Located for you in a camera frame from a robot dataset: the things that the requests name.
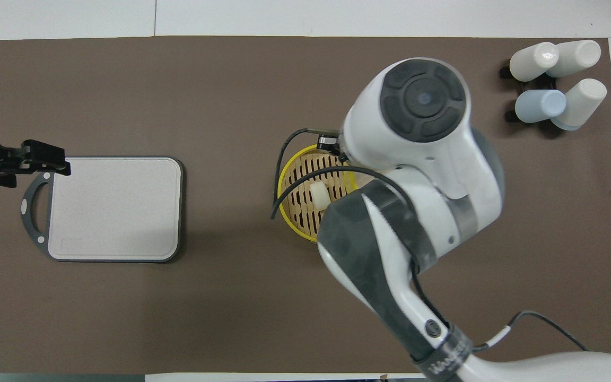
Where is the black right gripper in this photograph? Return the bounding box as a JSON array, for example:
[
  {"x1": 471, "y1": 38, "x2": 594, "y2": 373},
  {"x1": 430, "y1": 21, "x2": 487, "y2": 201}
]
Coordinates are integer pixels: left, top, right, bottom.
[{"x1": 317, "y1": 135, "x2": 350, "y2": 163}]

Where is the small white steamed bun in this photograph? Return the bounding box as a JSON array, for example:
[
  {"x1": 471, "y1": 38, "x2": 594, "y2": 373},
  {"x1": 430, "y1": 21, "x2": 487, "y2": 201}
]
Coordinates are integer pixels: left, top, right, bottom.
[{"x1": 310, "y1": 182, "x2": 331, "y2": 209}]

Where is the yellow bamboo steamer basket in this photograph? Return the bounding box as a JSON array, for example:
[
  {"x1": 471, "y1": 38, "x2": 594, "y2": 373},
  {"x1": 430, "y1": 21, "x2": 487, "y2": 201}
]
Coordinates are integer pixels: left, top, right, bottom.
[{"x1": 277, "y1": 144, "x2": 362, "y2": 244}]

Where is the white cutting board grey rim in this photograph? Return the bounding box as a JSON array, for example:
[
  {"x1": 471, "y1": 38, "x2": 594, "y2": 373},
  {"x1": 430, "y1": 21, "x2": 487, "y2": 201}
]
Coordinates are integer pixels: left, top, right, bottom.
[{"x1": 20, "y1": 155, "x2": 185, "y2": 264}]

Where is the brown table mat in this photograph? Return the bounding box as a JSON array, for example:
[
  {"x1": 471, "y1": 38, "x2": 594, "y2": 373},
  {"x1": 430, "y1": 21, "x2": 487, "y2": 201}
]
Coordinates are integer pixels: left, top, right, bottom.
[{"x1": 0, "y1": 36, "x2": 611, "y2": 375}]

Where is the black cup rack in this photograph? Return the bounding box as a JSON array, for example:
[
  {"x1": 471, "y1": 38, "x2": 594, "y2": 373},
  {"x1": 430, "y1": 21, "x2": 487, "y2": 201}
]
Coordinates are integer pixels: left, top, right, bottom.
[{"x1": 499, "y1": 63, "x2": 560, "y2": 123}]

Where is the light blue cup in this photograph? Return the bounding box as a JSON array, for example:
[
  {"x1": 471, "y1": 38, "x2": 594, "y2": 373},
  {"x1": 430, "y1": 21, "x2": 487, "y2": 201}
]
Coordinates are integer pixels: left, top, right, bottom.
[{"x1": 514, "y1": 89, "x2": 567, "y2": 124}]

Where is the cream white cup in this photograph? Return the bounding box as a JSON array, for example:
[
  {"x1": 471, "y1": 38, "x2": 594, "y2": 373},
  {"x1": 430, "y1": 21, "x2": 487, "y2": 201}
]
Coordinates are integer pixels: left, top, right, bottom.
[{"x1": 509, "y1": 42, "x2": 560, "y2": 82}]

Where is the white cup blue rim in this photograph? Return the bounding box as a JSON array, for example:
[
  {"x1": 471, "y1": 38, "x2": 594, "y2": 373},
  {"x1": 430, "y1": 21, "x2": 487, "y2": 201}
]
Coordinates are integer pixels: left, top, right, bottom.
[
  {"x1": 545, "y1": 40, "x2": 602, "y2": 79},
  {"x1": 551, "y1": 79, "x2": 607, "y2": 131}
]

